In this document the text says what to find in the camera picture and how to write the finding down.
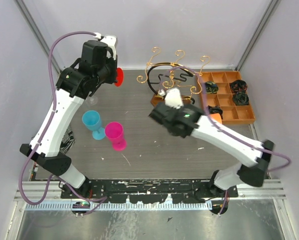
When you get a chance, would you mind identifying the blue wine glass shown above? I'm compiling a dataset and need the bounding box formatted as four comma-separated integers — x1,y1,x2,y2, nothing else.
81,110,106,140

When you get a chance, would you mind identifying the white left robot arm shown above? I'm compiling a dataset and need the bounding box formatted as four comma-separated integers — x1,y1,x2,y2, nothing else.
20,33,124,198

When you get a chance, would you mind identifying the wooden compartment tray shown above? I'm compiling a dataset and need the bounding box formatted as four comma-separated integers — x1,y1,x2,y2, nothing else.
198,71,256,125

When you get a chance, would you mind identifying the dark rolled fabric middle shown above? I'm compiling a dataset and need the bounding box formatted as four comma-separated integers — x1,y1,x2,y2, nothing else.
232,91,249,106

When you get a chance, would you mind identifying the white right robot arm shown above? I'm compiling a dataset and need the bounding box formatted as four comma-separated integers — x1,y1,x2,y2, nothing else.
149,88,274,197

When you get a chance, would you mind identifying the gold wire wine glass rack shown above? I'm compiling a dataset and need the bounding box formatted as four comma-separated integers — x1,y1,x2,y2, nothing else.
136,46,211,104

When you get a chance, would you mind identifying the dark rolled fabric rear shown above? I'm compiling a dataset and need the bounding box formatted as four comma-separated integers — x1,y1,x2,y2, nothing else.
204,81,219,94

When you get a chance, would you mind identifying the clear wine glass front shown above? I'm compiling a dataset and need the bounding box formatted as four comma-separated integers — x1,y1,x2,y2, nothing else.
86,96,99,106

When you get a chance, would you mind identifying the pink wine glass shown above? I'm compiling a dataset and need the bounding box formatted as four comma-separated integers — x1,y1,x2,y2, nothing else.
104,121,127,151

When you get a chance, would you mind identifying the striped black white cloth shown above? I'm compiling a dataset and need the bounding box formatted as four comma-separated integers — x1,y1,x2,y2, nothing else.
59,125,76,155

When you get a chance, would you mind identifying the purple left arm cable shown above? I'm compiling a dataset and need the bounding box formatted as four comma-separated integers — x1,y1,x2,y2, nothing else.
18,30,108,217

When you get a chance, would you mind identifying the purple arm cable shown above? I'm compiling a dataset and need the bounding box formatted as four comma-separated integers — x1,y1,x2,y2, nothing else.
18,30,108,217
158,68,293,217

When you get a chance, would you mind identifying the dark rolled fabric right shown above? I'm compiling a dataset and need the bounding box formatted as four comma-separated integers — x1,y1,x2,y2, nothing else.
229,79,248,93

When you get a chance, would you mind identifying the dark rolled fabric front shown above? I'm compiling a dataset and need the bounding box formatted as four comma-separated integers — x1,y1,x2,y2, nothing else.
208,105,223,117

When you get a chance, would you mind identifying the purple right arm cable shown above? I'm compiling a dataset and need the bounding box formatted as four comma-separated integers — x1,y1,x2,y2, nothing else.
158,68,293,217

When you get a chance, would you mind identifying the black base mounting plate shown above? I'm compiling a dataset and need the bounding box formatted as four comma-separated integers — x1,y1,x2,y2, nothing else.
71,178,240,205

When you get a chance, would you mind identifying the orange wine glass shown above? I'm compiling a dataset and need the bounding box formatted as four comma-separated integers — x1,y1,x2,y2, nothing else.
209,113,223,124

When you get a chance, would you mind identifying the red wine glass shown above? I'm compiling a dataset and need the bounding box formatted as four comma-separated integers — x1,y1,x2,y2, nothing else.
114,67,124,87

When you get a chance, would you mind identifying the dark rolled fabric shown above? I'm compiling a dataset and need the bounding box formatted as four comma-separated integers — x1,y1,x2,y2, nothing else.
208,105,223,117
232,91,249,106
204,81,219,94
229,79,248,93

